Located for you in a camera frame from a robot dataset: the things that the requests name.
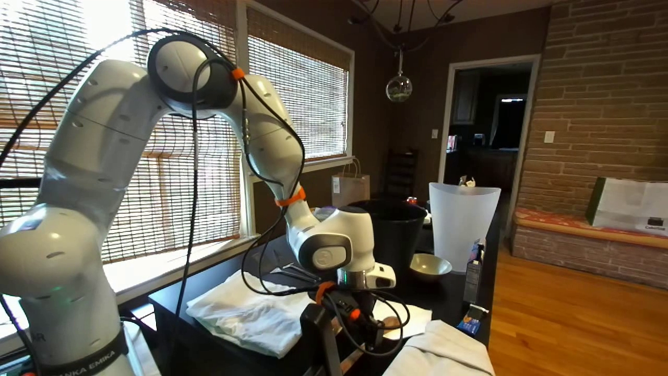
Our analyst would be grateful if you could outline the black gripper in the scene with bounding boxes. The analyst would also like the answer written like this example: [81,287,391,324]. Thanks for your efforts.
[315,282,378,344]

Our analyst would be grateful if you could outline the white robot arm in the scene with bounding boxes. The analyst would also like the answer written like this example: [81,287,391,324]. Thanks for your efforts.
[0,30,396,376]

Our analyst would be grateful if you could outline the black bucket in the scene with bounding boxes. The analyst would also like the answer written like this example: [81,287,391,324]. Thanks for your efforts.
[355,200,425,276]

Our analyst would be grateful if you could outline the white paper napkin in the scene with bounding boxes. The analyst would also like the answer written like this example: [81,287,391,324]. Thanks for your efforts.
[373,302,433,341]

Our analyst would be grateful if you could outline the white folded cloth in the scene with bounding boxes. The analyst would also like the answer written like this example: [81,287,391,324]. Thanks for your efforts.
[185,271,311,359]

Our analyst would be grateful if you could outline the small ceramic bowl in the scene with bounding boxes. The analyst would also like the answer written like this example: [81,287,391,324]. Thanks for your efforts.
[409,254,452,279]

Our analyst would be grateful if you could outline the white cloth at table edge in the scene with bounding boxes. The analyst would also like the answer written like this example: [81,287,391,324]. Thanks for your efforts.
[381,322,495,376]

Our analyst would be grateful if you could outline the blue snack packet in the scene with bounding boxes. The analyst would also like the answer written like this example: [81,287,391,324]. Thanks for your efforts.
[458,306,488,336]

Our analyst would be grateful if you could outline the brown paper bag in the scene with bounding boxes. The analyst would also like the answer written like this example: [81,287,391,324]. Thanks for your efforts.
[332,160,369,207]

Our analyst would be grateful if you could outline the spray bottle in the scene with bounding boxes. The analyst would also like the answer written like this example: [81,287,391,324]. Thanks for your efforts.
[464,243,485,304]

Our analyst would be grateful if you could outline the white plastic bin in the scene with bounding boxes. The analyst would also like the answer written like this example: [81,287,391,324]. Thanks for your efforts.
[428,182,500,271]

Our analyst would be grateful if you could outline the white paper on ledge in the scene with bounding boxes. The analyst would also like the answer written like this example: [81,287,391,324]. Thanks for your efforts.
[586,177,668,236]

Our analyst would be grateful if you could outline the black camera stand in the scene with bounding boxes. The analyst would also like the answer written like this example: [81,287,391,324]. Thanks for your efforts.
[300,304,345,376]

